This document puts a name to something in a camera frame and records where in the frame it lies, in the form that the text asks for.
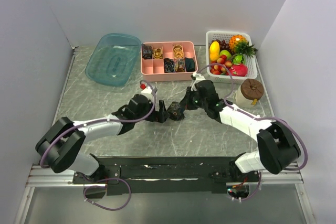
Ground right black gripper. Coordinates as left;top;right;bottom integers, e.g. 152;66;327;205
180;87;208;111

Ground dark patterned necktie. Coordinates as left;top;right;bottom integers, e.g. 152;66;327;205
167;101;185;121

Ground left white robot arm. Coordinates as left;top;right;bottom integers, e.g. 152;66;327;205
35;94;169;183

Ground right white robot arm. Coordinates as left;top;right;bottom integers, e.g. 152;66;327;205
180;80;301;182

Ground orange blue rolled tie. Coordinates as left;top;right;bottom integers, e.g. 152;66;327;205
174;58;186;72

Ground black rolled tie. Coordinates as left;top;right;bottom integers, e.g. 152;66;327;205
184;58;196;72

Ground dark purple rolled tie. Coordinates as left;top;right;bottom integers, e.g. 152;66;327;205
163;58;175;73

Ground pink compartment organizer box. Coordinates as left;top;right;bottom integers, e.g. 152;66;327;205
141;41;198;82

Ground red cherry bunch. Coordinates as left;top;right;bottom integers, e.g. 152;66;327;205
210;55;233;75

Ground yellow patterned rolled tie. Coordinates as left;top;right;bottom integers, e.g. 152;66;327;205
173;44;184;59

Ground gold rolled tie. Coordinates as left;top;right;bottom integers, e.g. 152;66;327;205
153;48;163;59

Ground brown lidded white jar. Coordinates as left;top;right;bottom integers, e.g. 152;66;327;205
235;79;264;108

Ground yellow mango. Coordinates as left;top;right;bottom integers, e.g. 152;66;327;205
209;41;220;61

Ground green apple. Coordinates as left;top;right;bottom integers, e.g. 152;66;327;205
219;49;232;60

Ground pink dragon fruit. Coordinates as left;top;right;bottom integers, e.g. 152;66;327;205
228;63;248;77

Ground dark brown rolled tie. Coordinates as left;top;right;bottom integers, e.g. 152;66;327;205
141;44;153;60

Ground green leafy vegetable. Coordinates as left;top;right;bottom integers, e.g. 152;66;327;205
232;54;245;65

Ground dark purple grapes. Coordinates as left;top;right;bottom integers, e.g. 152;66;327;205
209;39;231;51

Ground teal transparent plastic bin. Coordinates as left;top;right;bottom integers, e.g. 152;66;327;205
85;33;141;87

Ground white plastic fruit basket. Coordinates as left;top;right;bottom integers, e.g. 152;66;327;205
206;30;257;83

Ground orange pineapple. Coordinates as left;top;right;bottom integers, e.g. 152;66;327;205
228;35;257;57

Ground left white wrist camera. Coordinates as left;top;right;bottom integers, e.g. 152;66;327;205
140;83;157;102

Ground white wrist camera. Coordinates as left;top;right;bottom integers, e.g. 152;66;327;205
140;83;157;102
191;71;205;91

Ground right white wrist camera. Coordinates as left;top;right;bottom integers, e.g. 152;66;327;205
191;71;205;91

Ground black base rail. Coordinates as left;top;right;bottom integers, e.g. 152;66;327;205
73;157;260;196

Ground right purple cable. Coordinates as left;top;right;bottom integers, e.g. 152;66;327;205
193;62;308;204

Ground aluminium frame rail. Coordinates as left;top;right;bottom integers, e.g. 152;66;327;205
26;166;303;187

